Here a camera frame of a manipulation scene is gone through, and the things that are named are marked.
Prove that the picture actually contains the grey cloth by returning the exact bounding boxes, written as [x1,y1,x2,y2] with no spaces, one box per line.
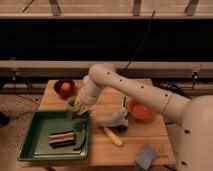
[99,111,128,127]

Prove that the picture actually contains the dark red bowl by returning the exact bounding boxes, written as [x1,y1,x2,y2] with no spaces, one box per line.
[54,78,75,98]

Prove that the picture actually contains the green plastic tray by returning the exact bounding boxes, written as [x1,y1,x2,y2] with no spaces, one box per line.
[17,110,90,162]

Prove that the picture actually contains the white cup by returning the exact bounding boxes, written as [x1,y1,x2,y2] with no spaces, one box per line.
[83,75,89,84]

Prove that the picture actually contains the orange bowl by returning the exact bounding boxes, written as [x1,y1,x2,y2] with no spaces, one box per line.
[126,100,153,120]

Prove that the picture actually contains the black white marker tool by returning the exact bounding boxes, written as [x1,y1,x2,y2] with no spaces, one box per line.
[121,96,127,111]

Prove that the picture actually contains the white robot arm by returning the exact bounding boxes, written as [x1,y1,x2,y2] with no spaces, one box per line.
[78,63,213,171]

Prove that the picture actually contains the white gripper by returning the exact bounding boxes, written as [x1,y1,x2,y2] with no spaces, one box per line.
[73,79,102,115]

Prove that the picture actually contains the metal cup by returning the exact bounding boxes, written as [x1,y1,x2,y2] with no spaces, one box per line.
[67,108,75,120]

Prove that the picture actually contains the black cable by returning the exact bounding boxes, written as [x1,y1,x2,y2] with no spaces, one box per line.
[117,9,157,76]

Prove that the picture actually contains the orange ball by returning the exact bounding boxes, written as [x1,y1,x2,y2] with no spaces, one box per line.
[60,82,71,92]

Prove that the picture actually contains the striped folded cloth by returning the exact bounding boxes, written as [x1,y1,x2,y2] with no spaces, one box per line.
[48,131,76,148]

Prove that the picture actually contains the green translucent cup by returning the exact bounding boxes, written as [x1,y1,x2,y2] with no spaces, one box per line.
[67,96,76,108]

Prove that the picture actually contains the yellow banana toy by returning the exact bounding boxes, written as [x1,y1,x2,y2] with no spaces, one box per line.
[103,127,124,146]

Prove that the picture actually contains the blue sponge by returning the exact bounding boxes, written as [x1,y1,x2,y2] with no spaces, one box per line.
[135,144,156,170]

